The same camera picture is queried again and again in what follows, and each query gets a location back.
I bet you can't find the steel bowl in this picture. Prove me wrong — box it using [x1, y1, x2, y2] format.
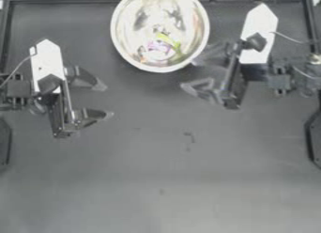
[110, 0, 212, 74]

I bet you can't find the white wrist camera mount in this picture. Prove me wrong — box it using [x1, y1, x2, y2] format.
[30, 39, 68, 95]
[237, 3, 280, 65]

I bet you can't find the red white candy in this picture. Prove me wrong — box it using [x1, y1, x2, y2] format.
[136, 44, 151, 65]

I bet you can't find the purple candy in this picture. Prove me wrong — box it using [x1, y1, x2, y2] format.
[144, 39, 174, 54]

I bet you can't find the green candy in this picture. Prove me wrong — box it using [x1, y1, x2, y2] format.
[155, 31, 184, 57]

